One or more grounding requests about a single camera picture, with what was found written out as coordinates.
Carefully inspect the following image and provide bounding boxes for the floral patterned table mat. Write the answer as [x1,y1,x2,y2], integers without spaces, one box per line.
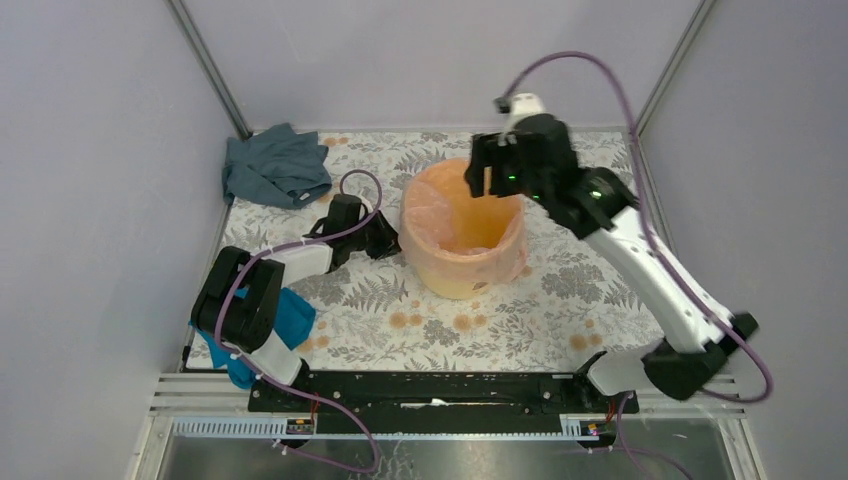
[221,131,662,372]

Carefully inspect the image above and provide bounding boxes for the pink plastic trash bag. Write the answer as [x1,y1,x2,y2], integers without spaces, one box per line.
[397,158,531,286]

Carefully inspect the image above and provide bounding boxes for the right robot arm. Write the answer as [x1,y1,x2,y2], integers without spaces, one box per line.
[464,113,758,412]

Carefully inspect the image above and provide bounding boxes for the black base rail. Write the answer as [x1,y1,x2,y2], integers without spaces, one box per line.
[248,370,624,435]

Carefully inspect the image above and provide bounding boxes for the grey-blue cloth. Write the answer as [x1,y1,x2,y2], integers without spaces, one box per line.
[222,123,332,210]

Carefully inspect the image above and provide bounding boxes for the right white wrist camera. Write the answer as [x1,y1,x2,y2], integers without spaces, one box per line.
[494,93,547,146]

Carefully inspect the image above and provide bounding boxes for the yellow plastic trash bin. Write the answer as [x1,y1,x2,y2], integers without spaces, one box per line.
[400,157,528,301]

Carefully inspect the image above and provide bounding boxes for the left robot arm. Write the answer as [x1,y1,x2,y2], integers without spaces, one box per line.
[189,194,401,411]

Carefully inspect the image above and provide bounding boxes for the bright blue cloth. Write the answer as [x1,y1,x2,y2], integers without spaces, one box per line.
[188,288,316,390]

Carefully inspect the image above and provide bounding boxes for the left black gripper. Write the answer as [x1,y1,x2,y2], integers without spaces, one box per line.
[346,208,412,259]

